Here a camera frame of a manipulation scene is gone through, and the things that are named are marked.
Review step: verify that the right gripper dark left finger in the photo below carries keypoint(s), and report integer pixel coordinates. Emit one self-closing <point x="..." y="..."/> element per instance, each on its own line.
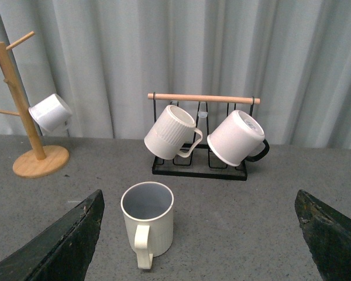
<point x="64" y="250"/>

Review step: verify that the cream ribbed hanging mug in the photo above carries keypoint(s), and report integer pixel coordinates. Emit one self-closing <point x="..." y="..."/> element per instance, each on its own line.
<point x="171" y="130"/>

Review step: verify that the cream mug blue inside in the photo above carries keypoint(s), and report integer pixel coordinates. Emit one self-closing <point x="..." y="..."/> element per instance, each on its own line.
<point x="148" y="213"/>

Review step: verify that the wooden mug tree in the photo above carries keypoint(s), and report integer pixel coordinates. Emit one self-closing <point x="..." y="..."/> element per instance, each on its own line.
<point x="40" y="160"/>

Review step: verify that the white mug on tree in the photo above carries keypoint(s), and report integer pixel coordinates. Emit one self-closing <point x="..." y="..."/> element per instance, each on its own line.
<point x="51" y="113"/>

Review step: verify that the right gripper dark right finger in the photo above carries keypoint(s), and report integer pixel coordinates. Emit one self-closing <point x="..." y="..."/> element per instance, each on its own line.
<point x="327" y="233"/>

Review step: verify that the white mug black handle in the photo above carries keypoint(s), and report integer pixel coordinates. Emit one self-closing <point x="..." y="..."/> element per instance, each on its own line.
<point x="239" y="137"/>

